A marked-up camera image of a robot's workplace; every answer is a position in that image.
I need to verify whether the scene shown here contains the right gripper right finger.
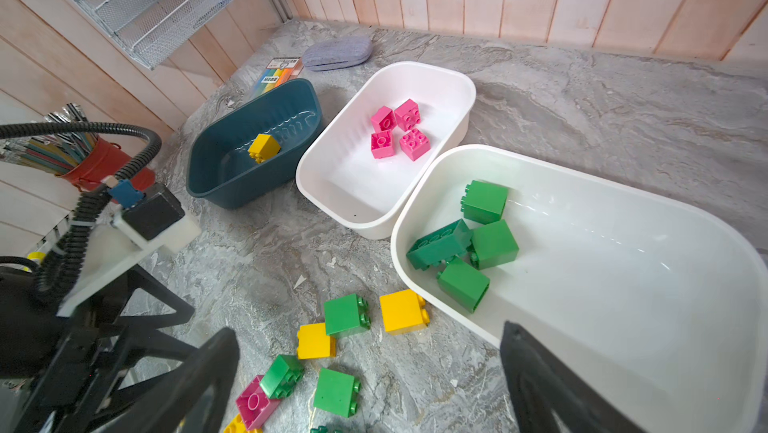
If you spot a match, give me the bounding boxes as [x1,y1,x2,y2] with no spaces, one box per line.
[500,321,641,432]

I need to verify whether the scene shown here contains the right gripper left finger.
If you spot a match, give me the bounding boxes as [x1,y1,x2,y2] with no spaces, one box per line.
[107,327,240,432]

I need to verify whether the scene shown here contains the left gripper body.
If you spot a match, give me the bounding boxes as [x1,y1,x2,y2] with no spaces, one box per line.
[1,266,195,432]

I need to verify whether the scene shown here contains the green lego brick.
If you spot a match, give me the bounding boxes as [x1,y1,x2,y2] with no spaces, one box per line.
[437,257,490,313]

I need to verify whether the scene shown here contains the green lego top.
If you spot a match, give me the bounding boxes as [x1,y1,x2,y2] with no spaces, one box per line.
[461,180,509,224]

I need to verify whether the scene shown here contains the green lego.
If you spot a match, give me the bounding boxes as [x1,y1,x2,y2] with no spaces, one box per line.
[461,180,509,224]
[313,368,361,418]

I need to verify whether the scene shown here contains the yellow lego brick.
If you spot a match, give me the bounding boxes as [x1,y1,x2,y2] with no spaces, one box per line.
[247,133,281,164]

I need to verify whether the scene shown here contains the pink lego brick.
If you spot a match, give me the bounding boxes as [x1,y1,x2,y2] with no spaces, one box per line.
[371,130,396,159]

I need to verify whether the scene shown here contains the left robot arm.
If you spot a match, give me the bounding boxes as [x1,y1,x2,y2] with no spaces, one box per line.
[1,184,195,432]

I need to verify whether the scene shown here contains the yellow lego centre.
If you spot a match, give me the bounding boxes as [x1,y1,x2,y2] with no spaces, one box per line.
[297,323,336,360]

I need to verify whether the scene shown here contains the green lego centre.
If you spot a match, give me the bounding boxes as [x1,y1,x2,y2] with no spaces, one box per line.
[313,368,361,418]

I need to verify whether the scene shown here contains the white bin right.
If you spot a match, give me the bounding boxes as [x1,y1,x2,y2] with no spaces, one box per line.
[391,145,767,432]

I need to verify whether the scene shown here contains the white bin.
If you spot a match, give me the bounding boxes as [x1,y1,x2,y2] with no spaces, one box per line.
[296,61,476,239]
[391,145,767,432]

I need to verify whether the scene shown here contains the yellow lego near bins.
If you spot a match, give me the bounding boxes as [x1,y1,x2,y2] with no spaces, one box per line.
[380,289,430,335]

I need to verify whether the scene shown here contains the red pencil cup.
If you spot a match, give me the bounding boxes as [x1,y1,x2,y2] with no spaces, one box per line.
[1,103,162,195]

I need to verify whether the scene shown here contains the teal plastic bin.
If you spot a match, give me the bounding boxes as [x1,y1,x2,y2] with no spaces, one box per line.
[186,78,323,210]

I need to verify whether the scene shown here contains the white bin middle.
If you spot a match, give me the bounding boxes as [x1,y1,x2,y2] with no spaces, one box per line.
[296,61,476,239]

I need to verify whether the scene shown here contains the rainbow colour card pack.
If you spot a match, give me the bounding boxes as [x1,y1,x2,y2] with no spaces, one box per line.
[251,57,303,98]

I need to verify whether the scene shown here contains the grey fabric pouch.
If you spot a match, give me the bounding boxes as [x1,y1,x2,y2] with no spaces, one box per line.
[302,36,373,71]

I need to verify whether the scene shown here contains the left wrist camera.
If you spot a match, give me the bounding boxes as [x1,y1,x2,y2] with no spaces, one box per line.
[111,183,201,253]

